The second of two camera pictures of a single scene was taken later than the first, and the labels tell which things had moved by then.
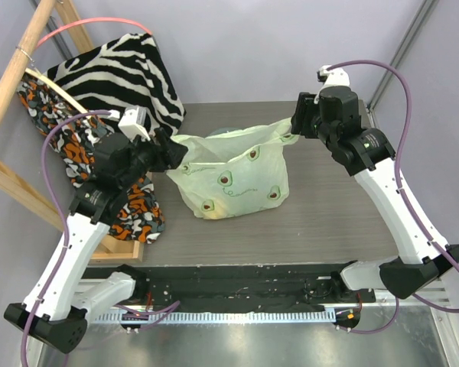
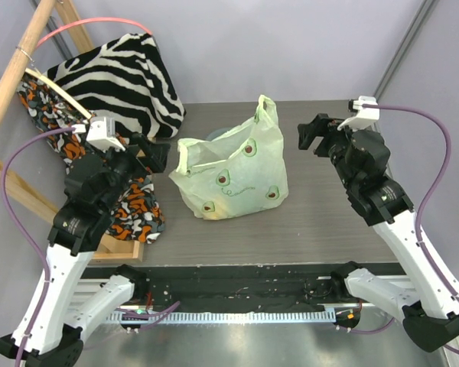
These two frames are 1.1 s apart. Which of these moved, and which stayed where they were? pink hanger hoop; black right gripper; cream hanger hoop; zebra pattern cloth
Moved: black right gripper
Stayed: zebra pattern cloth; pink hanger hoop; cream hanger hoop
